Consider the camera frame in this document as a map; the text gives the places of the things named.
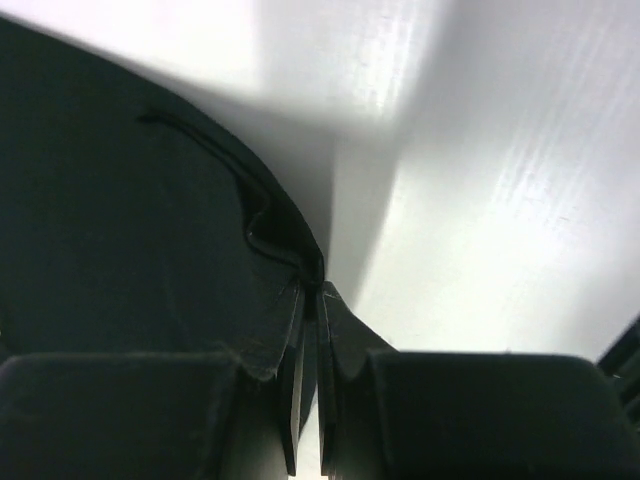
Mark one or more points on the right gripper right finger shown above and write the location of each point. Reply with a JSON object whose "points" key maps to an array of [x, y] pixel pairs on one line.
{"points": [[389, 414]]}

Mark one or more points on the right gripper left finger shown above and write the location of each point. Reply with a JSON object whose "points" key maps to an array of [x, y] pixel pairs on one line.
{"points": [[152, 415]]}

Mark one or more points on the black t shirt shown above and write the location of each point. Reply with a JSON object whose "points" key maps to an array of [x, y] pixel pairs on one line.
{"points": [[132, 222]]}

